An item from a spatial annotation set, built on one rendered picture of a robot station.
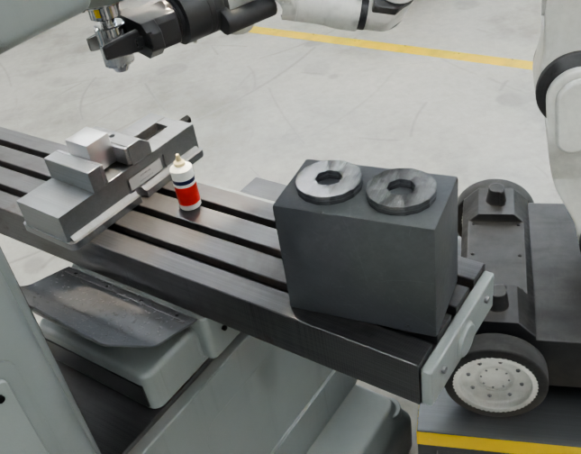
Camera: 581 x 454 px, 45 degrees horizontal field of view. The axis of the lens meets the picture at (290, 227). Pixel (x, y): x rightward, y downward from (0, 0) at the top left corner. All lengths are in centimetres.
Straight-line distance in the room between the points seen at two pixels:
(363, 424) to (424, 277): 91
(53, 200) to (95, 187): 8
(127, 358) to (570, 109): 85
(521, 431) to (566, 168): 53
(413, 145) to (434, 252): 226
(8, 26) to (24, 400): 44
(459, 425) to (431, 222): 73
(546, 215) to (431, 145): 142
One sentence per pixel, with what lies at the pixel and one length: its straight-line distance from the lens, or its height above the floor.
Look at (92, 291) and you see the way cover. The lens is 130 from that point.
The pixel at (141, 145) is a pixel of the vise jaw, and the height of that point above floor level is 100.
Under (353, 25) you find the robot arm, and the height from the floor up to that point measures 117.
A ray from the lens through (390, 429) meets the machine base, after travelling 182.
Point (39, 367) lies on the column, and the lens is 94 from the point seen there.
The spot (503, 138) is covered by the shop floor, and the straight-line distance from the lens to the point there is 317.
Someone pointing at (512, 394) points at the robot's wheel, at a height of 46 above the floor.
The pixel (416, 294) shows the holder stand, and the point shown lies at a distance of 95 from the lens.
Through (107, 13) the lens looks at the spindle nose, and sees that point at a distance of 111.
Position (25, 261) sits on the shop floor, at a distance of 297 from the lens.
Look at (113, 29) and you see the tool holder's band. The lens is 112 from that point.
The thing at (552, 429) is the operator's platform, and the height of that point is 40.
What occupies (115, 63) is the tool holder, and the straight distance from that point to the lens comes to 114.
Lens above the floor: 162
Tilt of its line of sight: 37 degrees down
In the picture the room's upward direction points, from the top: 10 degrees counter-clockwise
